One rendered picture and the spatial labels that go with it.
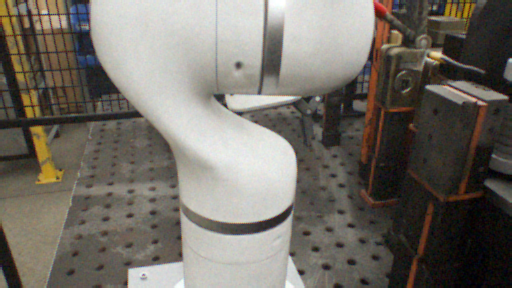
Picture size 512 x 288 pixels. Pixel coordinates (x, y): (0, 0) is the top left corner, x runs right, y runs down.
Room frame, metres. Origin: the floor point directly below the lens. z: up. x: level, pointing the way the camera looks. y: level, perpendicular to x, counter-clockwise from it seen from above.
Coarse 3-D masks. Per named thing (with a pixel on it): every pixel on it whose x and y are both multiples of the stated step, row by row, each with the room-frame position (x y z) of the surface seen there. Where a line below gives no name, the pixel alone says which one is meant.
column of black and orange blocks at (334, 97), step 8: (328, 96) 1.05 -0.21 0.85; (336, 96) 1.05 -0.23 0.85; (328, 104) 1.05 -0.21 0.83; (336, 104) 1.05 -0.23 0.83; (328, 112) 1.05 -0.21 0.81; (336, 112) 1.05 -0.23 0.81; (328, 120) 1.05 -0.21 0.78; (336, 120) 1.05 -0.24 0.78; (328, 128) 1.07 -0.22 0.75; (336, 128) 1.07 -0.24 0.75; (328, 136) 1.04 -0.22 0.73; (336, 136) 1.05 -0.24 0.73; (328, 144) 1.04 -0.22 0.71; (336, 144) 1.05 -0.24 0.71
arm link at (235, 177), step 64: (128, 0) 0.30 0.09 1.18; (192, 0) 0.29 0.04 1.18; (256, 0) 0.30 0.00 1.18; (128, 64) 0.29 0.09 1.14; (192, 64) 0.29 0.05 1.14; (256, 64) 0.29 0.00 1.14; (192, 128) 0.30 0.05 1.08; (256, 128) 0.36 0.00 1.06; (192, 192) 0.31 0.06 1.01; (256, 192) 0.30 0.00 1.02
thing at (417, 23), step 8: (408, 0) 0.78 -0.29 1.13; (416, 0) 0.75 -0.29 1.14; (424, 0) 0.75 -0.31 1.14; (408, 8) 0.78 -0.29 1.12; (416, 8) 0.75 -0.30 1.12; (424, 8) 0.75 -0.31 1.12; (408, 16) 0.78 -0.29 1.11; (416, 16) 0.75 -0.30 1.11; (424, 16) 0.75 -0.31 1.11; (408, 24) 0.78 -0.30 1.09; (416, 24) 0.75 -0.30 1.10; (424, 24) 0.75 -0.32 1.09; (416, 32) 0.75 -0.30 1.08; (424, 32) 0.75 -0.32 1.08
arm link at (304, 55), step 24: (288, 0) 0.30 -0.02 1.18; (312, 0) 0.29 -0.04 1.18; (336, 0) 0.29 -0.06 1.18; (360, 0) 0.30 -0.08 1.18; (264, 24) 0.30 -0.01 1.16; (288, 24) 0.29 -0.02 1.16; (312, 24) 0.29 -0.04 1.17; (336, 24) 0.29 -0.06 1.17; (360, 24) 0.30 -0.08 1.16; (264, 48) 0.29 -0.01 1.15; (288, 48) 0.29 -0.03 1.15; (312, 48) 0.29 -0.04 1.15; (336, 48) 0.30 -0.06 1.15; (360, 48) 0.31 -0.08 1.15; (264, 72) 0.30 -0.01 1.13; (288, 72) 0.30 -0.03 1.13; (312, 72) 0.30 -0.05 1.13; (336, 72) 0.30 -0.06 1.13
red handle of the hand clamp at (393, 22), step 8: (376, 8) 0.74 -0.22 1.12; (384, 8) 0.75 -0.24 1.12; (376, 16) 0.75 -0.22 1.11; (384, 16) 0.75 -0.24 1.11; (392, 16) 0.75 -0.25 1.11; (392, 24) 0.75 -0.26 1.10; (400, 24) 0.75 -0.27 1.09; (400, 32) 0.76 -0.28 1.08; (408, 32) 0.76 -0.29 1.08; (408, 40) 0.77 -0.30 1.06
